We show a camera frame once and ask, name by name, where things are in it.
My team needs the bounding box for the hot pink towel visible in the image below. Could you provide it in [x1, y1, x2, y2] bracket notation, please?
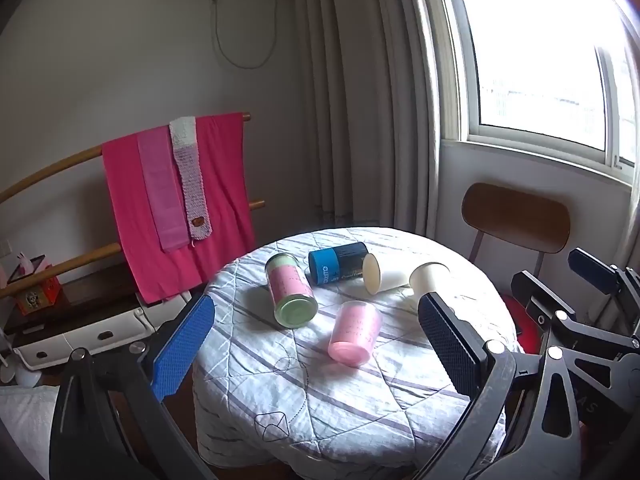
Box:
[102, 113, 257, 305]

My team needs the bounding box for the blue and black cup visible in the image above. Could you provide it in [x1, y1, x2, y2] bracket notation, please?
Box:
[308, 241, 371, 289]

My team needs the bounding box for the grey curtain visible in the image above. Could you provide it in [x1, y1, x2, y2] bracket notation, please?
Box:
[289, 0, 447, 242]

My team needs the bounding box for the orange tissue box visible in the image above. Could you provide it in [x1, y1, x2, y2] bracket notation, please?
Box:
[6, 251, 62, 317]

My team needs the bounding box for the grey power cable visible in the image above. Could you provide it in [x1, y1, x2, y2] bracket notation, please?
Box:
[212, 0, 279, 70]

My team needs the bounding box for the white pillow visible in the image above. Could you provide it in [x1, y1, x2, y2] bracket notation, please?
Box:
[0, 384, 62, 480]

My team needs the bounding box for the cream paper cup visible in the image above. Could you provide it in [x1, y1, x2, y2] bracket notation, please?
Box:
[362, 253, 414, 295]

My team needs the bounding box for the green and pink cup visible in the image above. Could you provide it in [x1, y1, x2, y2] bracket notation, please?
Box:
[264, 252, 320, 330]

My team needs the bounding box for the red seat cushion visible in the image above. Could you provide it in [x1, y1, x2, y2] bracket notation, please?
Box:
[501, 294, 545, 357]

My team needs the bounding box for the light pink cloth strip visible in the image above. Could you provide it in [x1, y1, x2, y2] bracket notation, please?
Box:
[137, 127, 189, 251]

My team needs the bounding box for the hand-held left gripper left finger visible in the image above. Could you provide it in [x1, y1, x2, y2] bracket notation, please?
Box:
[49, 294, 222, 480]

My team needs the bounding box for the knitted pink and white scarf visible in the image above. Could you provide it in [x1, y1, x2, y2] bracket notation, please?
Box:
[168, 116, 214, 242]

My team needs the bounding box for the white drawer cabinet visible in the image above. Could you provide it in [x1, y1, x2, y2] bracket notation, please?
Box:
[9, 263, 202, 372]

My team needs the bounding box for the wooden chair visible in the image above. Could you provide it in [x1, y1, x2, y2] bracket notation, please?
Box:
[460, 182, 572, 306]

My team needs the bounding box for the wooden towel rack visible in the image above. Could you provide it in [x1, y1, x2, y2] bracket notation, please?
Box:
[0, 112, 267, 302]

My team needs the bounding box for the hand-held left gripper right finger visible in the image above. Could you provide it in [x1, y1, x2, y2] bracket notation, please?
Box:
[416, 292, 585, 480]

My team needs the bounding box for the round table with quilted cloth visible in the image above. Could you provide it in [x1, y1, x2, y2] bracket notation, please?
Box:
[192, 227, 525, 477]

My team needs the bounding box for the white paper cup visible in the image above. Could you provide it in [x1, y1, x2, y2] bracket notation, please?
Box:
[409, 261, 451, 307]

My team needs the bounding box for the white framed window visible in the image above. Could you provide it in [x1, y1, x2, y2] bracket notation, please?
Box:
[435, 0, 640, 187]

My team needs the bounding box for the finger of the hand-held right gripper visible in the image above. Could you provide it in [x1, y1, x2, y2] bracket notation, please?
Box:
[510, 270, 640, 362]
[567, 247, 640, 312]

